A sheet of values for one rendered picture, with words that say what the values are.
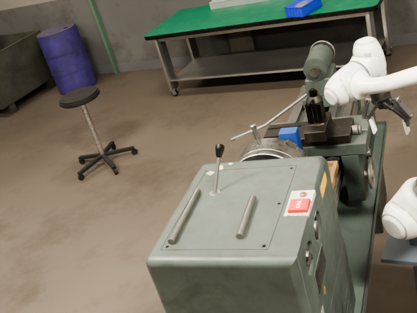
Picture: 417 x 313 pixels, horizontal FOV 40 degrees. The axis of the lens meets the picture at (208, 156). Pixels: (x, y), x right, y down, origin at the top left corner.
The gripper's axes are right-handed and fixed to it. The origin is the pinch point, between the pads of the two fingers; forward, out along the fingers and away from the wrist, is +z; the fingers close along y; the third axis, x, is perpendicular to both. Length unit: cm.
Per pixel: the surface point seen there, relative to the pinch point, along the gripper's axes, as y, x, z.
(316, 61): -68, 66, 6
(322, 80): -67, 65, 18
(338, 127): -38.4, 22.4, 17.0
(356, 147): -27.7, 15.3, 22.9
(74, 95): -329, 81, 33
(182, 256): -21, -100, -31
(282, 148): -26.8, -33.6, -16.8
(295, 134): -41.1, -5.6, -1.0
